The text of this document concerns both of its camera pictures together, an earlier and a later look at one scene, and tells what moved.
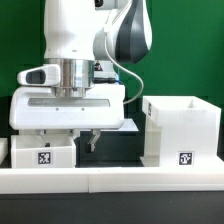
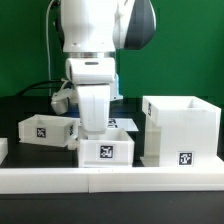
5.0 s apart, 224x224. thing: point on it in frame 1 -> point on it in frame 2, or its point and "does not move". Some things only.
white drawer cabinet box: x=180 y=131 does not move
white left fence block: x=3 y=149 does not move
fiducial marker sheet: x=127 y=126 does not move
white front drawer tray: x=30 y=151 -> x=114 y=148
